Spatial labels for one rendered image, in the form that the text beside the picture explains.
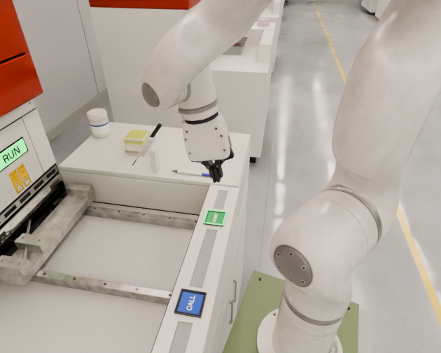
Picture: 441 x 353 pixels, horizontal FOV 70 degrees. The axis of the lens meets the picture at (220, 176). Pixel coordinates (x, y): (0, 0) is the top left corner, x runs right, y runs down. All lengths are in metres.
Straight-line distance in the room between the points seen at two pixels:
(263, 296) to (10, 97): 0.82
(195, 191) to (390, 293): 1.41
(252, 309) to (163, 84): 0.58
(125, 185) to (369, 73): 0.88
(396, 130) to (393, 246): 1.99
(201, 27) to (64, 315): 0.74
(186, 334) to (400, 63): 0.57
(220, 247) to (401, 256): 1.68
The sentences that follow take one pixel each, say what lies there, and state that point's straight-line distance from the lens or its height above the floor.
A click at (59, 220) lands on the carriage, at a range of 1.10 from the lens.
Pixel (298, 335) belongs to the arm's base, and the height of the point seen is 0.97.
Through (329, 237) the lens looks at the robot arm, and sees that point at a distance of 0.45.
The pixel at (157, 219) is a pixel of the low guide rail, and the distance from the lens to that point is 1.05.
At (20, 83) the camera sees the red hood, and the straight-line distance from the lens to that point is 1.00.
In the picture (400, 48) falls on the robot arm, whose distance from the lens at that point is 0.40.
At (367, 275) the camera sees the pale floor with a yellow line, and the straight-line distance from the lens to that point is 2.13.
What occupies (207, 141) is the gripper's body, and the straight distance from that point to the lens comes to 0.70.
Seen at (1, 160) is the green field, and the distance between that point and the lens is 1.02.
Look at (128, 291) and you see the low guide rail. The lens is 0.89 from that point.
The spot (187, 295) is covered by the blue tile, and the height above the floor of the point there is 0.96.
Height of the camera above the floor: 1.56
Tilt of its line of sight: 36 degrees down
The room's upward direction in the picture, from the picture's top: straight up
